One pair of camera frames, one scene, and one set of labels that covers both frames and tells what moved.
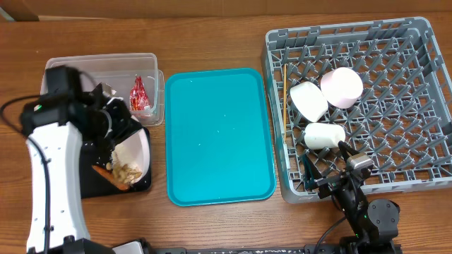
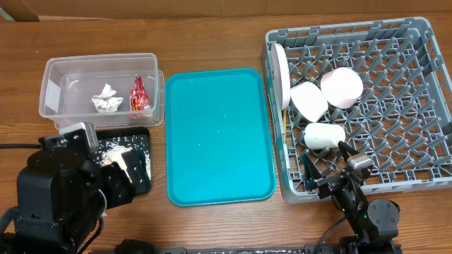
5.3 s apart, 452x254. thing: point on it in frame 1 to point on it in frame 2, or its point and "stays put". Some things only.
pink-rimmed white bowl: (342, 87) stays put
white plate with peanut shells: (131, 158) to (282, 73)
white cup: (320, 135) stays put
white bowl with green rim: (309, 101) stays put
